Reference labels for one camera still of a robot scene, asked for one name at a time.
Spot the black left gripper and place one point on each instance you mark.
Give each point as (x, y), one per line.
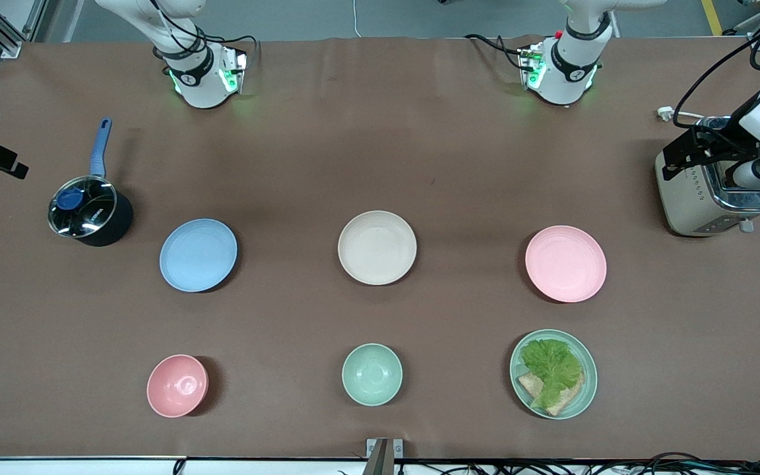
(727, 138)

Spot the pink plate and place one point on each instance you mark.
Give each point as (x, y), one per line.
(565, 264)

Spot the blue plate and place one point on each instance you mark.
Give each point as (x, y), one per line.
(198, 255)

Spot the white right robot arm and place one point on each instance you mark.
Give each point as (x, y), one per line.
(198, 82)

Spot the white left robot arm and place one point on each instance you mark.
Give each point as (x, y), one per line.
(571, 63)

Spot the silver beige toaster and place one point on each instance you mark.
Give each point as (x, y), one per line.
(696, 204)

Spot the white power plug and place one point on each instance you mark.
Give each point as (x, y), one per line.
(665, 113)

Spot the glass lid with blue knob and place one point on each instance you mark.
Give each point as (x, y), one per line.
(82, 206)

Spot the green plate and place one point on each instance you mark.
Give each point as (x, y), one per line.
(588, 389)

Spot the green lettuce leaf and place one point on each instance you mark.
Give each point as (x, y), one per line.
(551, 366)

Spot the bread slice on plate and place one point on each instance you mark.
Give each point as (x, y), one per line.
(568, 398)

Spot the pink bowl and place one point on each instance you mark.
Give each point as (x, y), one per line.
(177, 386)

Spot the table cover sheet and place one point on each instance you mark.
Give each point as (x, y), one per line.
(380, 158)

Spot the beige plate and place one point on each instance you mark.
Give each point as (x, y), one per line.
(377, 247)

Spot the green bowl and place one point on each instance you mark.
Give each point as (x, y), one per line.
(372, 374)

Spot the metal table bracket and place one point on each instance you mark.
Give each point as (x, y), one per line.
(383, 455)

